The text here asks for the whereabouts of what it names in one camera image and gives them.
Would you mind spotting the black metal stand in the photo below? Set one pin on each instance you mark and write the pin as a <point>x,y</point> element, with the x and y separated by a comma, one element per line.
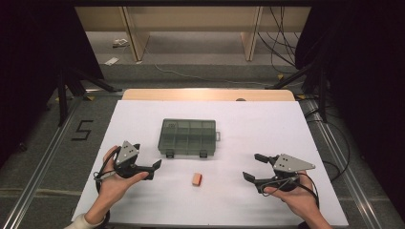
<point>62,101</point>
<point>323,95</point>

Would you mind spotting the metal floor rail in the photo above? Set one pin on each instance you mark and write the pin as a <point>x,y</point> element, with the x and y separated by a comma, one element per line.
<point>41,171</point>
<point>344,168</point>

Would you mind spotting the person's left hand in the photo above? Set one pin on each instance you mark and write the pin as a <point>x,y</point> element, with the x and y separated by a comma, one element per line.
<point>114,191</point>

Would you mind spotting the yellow floor tape piece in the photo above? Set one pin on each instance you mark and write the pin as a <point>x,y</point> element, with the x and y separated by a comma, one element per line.
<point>280,76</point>
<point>90,98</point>
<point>301,96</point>

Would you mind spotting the light wooden table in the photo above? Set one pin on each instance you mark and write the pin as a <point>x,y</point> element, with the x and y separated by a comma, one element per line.
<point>207,94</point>

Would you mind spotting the long wooden desk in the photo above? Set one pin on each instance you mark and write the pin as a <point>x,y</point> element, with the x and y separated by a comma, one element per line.
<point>191,17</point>

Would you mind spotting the person's right hand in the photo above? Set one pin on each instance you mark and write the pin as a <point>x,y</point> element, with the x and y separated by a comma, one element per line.
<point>301,198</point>

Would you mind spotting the white paper slip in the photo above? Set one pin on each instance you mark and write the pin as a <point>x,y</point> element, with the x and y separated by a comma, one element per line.
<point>111,61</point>

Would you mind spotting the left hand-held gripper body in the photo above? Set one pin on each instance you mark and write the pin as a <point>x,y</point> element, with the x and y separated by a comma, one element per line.
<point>126,154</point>

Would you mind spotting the grey transparent compartment box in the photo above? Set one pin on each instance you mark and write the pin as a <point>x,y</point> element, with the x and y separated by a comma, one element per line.
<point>187,136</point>

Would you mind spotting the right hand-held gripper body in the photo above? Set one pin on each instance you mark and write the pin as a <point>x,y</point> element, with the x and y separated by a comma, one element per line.
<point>289,163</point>

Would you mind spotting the small white floor object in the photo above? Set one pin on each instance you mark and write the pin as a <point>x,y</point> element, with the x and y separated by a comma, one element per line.
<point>120,42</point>

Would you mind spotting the small orange eraser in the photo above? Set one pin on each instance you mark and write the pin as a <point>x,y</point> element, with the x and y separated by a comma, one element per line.
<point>197,179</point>

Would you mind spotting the black curtain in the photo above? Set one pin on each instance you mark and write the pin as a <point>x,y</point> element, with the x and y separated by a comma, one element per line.
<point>31,63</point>
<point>366,63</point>

